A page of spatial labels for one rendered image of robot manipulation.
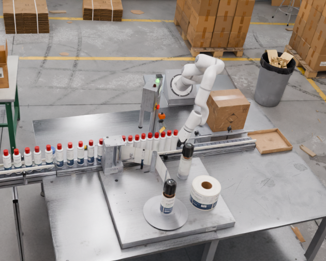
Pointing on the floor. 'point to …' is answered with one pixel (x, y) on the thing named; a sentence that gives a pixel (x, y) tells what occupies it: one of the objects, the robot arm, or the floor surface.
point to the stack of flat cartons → (25, 16)
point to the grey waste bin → (270, 87)
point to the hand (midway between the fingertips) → (179, 144)
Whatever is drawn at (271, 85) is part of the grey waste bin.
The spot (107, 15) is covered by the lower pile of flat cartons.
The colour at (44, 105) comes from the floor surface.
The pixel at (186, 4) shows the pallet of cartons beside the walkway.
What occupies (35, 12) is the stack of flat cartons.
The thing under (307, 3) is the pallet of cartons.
